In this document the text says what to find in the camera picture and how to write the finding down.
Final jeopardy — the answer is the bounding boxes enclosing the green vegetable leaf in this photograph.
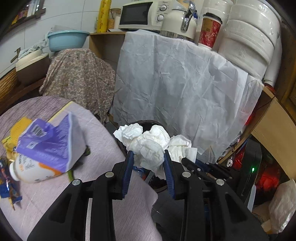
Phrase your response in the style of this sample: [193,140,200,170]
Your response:
[67,146,91,182]

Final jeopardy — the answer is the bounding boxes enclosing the blue candy wrapper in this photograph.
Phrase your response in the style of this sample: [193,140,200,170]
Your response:
[1,156,22,210]

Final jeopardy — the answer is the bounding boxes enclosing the white orange yogurt bottle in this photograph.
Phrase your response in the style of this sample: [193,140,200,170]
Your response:
[9,154,62,183]

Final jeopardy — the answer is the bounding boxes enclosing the white tissue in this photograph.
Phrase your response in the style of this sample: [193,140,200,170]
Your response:
[113,123,197,179]

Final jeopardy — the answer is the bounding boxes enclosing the purple milk carton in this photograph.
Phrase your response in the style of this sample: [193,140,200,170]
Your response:
[16,113,87,173]

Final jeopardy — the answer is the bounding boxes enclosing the black trash bin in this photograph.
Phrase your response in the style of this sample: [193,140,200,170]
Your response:
[113,119,232,241]

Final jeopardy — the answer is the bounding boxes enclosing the pink table cloth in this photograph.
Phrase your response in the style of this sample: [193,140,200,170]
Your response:
[1,102,162,240]

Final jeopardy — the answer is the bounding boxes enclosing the white sheet cover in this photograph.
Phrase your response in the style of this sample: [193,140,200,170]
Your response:
[111,30,263,163]

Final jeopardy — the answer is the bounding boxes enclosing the purple striped table mat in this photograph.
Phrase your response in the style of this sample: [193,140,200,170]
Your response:
[0,96,70,140]

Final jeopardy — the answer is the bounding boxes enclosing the stack white foam containers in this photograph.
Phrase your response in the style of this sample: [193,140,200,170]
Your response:
[201,0,282,86]

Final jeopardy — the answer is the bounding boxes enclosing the floral cloth cover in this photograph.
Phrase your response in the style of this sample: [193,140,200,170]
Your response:
[39,48,115,123]

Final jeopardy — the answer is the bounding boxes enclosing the red paper cup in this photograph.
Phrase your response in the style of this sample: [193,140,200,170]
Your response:
[198,12,223,50]

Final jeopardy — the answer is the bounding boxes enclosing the woven basket sink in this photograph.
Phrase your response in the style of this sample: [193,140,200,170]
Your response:
[0,68,20,102]

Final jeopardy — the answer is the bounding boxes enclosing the cream electric kettle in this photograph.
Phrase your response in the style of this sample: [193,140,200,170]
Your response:
[160,1,197,42]

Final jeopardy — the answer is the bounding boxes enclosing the brown white rice cooker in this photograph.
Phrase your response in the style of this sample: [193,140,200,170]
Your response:
[16,50,50,86]

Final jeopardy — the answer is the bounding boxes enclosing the wooden side shelf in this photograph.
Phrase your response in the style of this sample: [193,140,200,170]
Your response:
[89,32,126,65]

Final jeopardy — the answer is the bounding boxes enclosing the white microwave oven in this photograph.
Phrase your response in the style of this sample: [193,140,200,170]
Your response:
[118,1,179,32]

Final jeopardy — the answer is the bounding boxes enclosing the bamboo faucet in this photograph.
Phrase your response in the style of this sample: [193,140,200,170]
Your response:
[11,47,21,63]

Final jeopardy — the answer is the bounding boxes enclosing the light blue plastic basin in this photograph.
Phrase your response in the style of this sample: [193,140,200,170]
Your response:
[48,30,90,52]

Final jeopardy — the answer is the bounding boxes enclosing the yellow roll of bags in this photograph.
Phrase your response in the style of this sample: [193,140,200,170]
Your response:
[96,0,111,33]

